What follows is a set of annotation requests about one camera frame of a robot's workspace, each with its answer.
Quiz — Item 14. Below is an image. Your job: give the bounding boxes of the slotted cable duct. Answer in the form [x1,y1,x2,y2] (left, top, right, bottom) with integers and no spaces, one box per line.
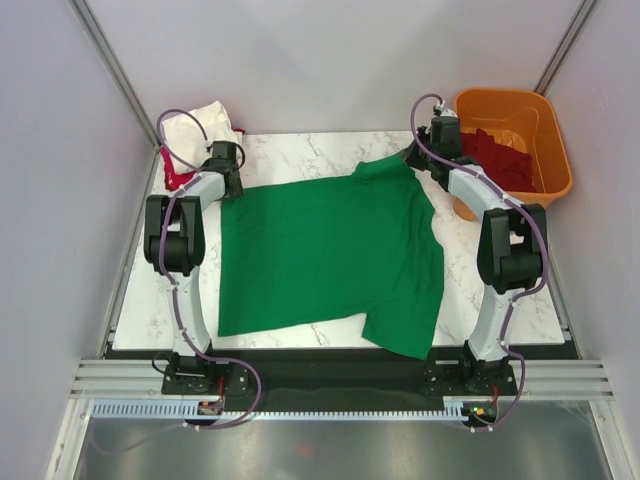
[92,399,499,423]

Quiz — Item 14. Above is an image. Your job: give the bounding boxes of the pink folded t-shirt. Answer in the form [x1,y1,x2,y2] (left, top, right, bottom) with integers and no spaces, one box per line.
[160,115,246,191]

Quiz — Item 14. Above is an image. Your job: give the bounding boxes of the right aluminium frame post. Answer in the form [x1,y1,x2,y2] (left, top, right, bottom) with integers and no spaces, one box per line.
[534,0,600,96]

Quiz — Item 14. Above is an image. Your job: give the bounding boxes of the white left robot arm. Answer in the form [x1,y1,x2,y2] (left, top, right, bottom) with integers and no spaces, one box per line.
[143,141,246,358]

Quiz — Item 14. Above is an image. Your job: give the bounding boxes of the orange plastic tub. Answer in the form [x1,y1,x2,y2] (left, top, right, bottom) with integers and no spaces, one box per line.
[455,88,573,208]

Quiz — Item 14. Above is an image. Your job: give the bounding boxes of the aluminium front rail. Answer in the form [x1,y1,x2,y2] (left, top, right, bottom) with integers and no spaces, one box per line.
[71,360,613,400]

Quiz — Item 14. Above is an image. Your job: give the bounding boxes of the left aluminium frame post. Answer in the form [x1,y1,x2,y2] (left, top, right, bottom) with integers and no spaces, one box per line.
[69,0,159,146]

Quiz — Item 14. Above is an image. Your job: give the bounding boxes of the white folded t-shirt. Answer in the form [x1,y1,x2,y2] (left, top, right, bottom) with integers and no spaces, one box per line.
[157,101,243,174]

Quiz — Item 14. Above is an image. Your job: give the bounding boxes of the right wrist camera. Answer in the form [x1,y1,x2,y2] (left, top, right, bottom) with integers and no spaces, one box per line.
[432,101,458,118]

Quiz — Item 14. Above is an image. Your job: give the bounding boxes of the aluminium frame post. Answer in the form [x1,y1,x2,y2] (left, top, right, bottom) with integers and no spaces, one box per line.
[534,0,600,96]
[69,0,159,146]

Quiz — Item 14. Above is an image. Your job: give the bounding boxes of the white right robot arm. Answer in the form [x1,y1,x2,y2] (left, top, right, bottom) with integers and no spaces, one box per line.
[404,115,549,394]

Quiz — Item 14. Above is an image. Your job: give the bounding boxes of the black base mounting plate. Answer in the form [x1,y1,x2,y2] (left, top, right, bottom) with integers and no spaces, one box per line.
[161,347,517,410]

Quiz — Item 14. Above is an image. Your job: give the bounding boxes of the dark red t-shirt in tub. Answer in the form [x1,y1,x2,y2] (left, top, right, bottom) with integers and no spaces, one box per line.
[461,129,537,192]

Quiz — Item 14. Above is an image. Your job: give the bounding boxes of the green t-shirt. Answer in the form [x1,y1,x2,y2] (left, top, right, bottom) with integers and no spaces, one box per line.
[217,155,445,360]

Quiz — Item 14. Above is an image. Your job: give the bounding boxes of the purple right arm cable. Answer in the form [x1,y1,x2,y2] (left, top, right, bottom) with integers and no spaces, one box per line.
[409,92,551,434]

